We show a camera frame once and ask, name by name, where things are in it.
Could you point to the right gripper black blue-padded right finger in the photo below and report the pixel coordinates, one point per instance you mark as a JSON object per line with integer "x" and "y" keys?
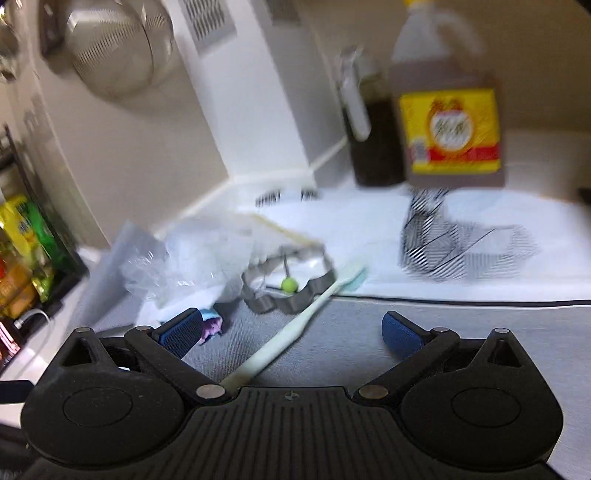
{"x": 419, "y": 353}

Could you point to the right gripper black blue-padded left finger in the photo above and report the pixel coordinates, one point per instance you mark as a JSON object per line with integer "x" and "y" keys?
{"x": 160, "y": 352}

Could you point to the mint green toothbrush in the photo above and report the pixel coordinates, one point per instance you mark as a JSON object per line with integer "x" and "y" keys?
{"x": 269, "y": 352}

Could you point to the clear plastic bag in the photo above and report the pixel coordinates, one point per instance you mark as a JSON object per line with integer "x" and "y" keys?
{"x": 201, "y": 256}

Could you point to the grey woven table mat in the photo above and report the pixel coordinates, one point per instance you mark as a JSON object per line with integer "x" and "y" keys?
{"x": 343, "y": 346}

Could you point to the white geometric print cloth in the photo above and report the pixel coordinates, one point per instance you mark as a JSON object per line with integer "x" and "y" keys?
{"x": 467, "y": 245}

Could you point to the dark soy sauce dispenser bottle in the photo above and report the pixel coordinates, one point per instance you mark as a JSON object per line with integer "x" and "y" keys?
{"x": 371, "y": 125}

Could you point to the cooking wine jug yellow label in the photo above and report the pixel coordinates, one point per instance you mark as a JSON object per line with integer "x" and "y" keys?
{"x": 449, "y": 118}

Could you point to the black wire spice rack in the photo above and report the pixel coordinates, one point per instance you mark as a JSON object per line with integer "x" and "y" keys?
{"x": 39, "y": 263}

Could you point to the metal wire strainer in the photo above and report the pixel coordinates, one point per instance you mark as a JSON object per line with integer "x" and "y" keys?
{"x": 116, "y": 48}

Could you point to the wall vent grille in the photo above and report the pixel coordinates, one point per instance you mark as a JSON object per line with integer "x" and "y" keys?
{"x": 209, "y": 22}

